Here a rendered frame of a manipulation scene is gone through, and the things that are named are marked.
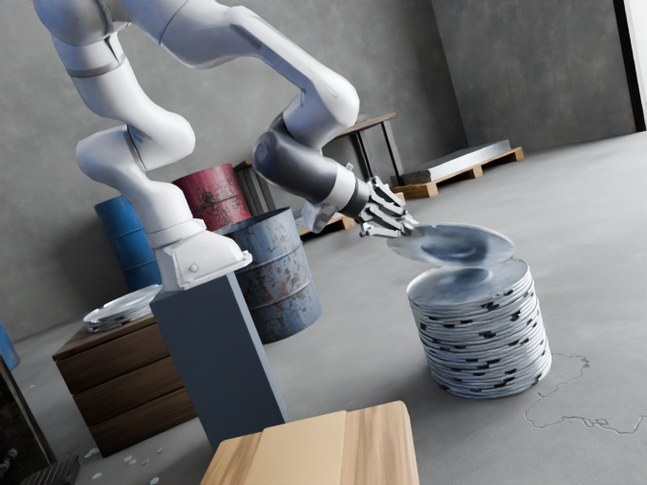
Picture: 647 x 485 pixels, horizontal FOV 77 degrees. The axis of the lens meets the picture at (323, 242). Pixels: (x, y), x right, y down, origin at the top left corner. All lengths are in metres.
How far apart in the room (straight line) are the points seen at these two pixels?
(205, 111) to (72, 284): 2.08
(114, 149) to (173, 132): 0.13
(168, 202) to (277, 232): 0.71
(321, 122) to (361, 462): 0.49
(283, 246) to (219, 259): 0.68
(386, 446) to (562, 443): 0.53
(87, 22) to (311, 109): 0.36
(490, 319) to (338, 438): 0.55
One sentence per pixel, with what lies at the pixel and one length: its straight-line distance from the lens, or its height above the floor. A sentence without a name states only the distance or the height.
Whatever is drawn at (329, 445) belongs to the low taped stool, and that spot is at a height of 0.33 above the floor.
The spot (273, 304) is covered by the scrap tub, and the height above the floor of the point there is 0.15.
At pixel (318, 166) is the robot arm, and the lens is 0.69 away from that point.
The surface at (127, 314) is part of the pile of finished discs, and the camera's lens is 1.43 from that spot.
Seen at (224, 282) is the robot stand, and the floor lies 0.43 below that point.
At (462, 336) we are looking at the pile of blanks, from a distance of 0.97.
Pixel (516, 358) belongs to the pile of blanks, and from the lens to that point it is 1.02.
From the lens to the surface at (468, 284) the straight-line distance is 1.02.
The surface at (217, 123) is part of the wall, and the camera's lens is 4.46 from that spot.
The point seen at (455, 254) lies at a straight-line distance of 1.07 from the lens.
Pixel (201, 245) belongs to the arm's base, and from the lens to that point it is 0.97.
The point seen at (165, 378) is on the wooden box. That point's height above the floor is 0.16.
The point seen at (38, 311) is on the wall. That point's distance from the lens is 4.55.
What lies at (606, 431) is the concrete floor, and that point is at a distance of 0.96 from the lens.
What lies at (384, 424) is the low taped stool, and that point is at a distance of 0.49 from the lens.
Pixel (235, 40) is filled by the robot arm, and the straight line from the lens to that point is 0.71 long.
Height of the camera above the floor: 0.62
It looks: 11 degrees down
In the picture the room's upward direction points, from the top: 19 degrees counter-clockwise
